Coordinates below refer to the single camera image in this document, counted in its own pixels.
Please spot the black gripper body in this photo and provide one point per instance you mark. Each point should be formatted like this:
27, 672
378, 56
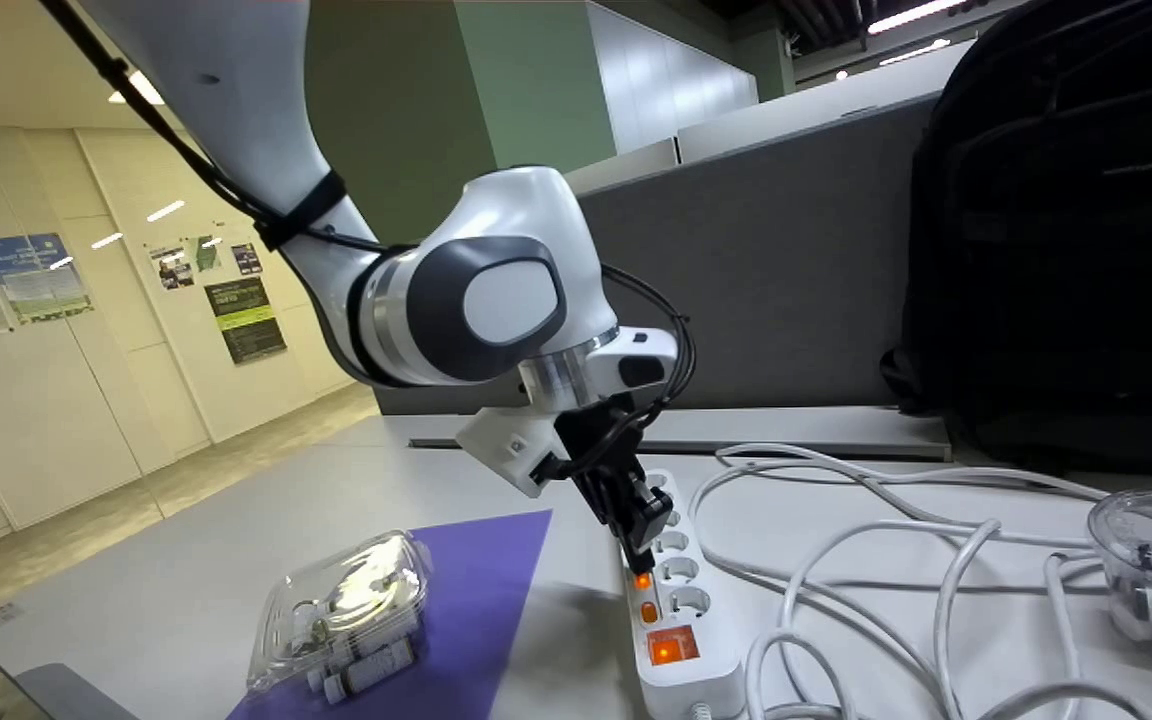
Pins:
602, 446

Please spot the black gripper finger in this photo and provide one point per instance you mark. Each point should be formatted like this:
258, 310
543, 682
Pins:
635, 546
657, 513

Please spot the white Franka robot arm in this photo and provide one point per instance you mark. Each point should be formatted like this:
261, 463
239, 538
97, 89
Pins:
471, 292

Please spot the white multi-socket power strip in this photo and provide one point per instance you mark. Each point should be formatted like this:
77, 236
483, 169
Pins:
681, 624

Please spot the purple cloth mat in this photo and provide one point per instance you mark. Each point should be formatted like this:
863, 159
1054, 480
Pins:
483, 602

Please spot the grey partition panel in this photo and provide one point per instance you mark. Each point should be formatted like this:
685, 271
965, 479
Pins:
789, 280

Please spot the clear bag of white adapters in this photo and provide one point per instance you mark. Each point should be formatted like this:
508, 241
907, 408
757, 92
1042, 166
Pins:
343, 613

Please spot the green pillar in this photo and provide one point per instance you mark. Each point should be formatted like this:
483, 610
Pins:
521, 81

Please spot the black backpack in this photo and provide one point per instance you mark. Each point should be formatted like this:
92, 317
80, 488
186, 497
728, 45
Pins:
1069, 224

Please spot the ceiling strip light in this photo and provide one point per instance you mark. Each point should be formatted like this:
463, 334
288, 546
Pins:
917, 15

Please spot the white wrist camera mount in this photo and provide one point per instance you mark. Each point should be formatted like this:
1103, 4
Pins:
507, 446

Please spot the dark green wall poster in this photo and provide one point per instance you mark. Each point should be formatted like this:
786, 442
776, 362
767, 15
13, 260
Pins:
246, 321

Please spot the small wall photo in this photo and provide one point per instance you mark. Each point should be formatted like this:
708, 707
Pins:
246, 257
204, 253
173, 271

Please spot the blue-green wall poster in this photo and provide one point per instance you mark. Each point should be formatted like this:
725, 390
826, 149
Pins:
38, 279

